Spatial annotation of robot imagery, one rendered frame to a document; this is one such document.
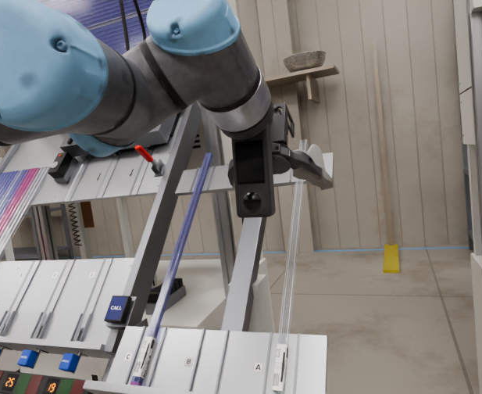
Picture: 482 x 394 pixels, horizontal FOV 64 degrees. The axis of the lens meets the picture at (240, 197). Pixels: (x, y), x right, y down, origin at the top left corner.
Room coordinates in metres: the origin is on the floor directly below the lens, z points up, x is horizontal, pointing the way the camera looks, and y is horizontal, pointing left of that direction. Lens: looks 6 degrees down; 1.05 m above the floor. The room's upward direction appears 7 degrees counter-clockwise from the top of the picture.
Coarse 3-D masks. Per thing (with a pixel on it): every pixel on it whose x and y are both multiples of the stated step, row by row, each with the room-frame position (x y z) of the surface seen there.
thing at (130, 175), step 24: (24, 144) 1.35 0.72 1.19; (48, 144) 1.29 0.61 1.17; (168, 144) 1.06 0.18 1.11; (24, 168) 1.25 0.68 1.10; (96, 168) 1.11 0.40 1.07; (120, 168) 1.07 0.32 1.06; (144, 168) 1.03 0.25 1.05; (48, 192) 1.11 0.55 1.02; (72, 192) 1.07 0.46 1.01; (96, 192) 1.04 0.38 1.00; (120, 192) 1.00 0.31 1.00; (144, 192) 0.97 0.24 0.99
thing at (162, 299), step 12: (204, 168) 0.85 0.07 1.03; (204, 180) 0.84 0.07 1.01; (192, 204) 0.78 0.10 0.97; (192, 216) 0.77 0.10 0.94; (180, 240) 0.72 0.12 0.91; (180, 252) 0.71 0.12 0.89; (168, 276) 0.67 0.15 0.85; (168, 288) 0.65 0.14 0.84; (156, 312) 0.62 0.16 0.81; (156, 324) 0.61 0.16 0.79; (156, 336) 0.60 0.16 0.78; (132, 384) 0.54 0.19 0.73
